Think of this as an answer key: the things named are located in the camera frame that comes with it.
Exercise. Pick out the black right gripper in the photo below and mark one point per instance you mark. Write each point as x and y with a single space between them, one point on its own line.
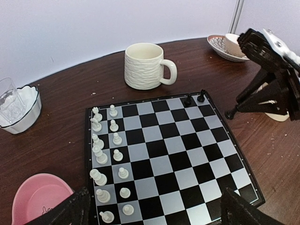
280 97

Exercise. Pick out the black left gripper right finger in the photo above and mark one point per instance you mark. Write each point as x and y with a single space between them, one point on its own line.
237 211

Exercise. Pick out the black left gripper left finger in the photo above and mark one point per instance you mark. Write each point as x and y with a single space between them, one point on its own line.
72 211

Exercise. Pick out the black chess piece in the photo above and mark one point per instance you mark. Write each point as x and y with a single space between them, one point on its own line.
230 114

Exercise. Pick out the black chess pawn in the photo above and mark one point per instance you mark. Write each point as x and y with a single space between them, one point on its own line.
188 101
201 97

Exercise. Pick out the white chess bishop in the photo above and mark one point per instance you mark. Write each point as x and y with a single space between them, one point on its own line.
97 142
103 196

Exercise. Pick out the cream bowl of black pieces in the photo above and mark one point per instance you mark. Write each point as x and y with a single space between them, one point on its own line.
277 117

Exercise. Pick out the white chess knight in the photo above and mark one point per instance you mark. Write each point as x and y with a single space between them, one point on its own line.
96 126
107 216

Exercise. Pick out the white chess king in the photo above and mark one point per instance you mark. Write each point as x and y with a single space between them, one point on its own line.
99 178

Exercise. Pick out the white chess pawn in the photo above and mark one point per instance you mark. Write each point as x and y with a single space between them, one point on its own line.
125 192
123 173
113 112
114 127
117 155
128 209
117 140

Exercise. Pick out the white chess queen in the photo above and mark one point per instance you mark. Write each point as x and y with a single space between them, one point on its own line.
101 157

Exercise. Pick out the white chess rook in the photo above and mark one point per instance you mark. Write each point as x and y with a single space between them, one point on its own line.
97 115

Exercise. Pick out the pink bowl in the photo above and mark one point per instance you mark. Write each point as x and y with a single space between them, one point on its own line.
38 195

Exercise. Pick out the white ceramic cup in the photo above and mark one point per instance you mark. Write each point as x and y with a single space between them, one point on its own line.
232 45

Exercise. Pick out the floral patterned saucer plate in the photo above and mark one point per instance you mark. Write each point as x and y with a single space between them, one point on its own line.
217 42

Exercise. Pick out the black and white chessboard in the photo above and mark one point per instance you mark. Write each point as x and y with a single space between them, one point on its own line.
180 159

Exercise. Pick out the clear glass cup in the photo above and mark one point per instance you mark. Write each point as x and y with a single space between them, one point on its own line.
12 107

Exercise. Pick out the white ribbed ceramic mug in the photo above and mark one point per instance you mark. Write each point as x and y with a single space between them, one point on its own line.
145 67

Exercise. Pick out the aluminium frame post right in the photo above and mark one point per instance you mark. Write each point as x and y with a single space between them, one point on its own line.
236 16

